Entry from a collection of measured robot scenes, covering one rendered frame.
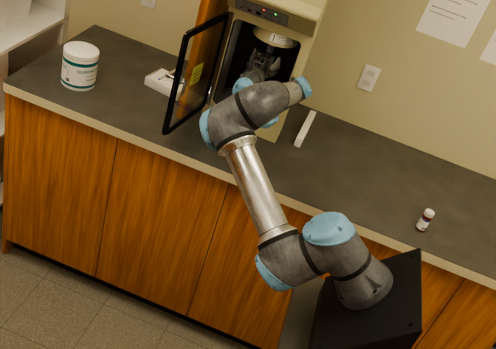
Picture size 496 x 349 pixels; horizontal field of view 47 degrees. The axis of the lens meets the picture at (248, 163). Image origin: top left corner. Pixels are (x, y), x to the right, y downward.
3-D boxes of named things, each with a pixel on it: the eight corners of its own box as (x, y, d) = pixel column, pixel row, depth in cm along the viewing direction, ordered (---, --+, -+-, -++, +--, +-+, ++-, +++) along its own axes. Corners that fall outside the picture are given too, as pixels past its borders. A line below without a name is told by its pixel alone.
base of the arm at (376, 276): (387, 305, 137) (368, 276, 134) (334, 313, 146) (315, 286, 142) (397, 262, 148) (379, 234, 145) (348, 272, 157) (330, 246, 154)
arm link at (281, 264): (318, 276, 137) (232, 85, 151) (266, 299, 141) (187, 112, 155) (331, 272, 148) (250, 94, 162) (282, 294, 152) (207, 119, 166)
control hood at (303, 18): (229, 4, 200) (235, -24, 194) (314, 35, 198) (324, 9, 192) (218, 12, 191) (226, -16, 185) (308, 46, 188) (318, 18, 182)
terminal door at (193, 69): (204, 106, 222) (229, 12, 200) (162, 137, 198) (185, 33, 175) (203, 105, 222) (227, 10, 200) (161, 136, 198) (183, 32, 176)
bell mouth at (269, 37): (259, 21, 220) (263, 8, 217) (302, 37, 219) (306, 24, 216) (247, 36, 206) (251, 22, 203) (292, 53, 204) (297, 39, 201)
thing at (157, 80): (159, 75, 243) (161, 67, 241) (190, 91, 239) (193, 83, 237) (143, 84, 233) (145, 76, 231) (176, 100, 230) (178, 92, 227)
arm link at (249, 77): (240, 109, 190) (226, 88, 187) (249, 96, 199) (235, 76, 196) (258, 99, 186) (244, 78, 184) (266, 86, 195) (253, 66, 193)
